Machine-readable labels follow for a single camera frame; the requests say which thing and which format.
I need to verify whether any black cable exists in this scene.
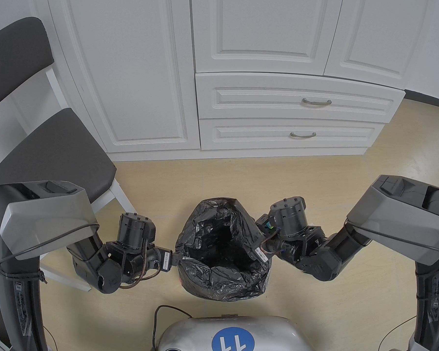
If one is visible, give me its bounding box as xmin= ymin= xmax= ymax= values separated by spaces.
xmin=152 ymin=305 xmax=192 ymax=348
xmin=44 ymin=323 xmax=59 ymax=351
xmin=380 ymin=315 xmax=418 ymax=351

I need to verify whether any white chair grey seat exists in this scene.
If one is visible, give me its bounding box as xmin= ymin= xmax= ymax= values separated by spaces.
xmin=0 ymin=17 xmax=138 ymax=292

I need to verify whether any white wardrobe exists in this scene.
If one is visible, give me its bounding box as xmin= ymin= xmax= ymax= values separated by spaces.
xmin=24 ymin=0 xmax=439 ymax=162

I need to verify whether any black plastic bag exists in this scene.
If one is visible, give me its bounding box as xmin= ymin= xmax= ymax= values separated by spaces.
xmin=175 ymin=198 xmax=272 ymax=302

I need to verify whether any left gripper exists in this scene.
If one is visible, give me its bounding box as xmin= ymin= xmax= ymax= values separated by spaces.
xmin=144 ymin=247 xmax=165 ymax=270

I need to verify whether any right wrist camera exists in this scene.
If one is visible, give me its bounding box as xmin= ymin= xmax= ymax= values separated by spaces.
xmin=254 ymin=245 xmax=275 ymax=262

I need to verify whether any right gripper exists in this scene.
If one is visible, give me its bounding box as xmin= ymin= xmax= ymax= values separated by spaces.
xmin=263 ymin=232 xmax=290 ymax=259

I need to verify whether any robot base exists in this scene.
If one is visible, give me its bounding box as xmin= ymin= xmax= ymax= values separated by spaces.
xmin=157 ymin=315 xmax=313 ymax=351

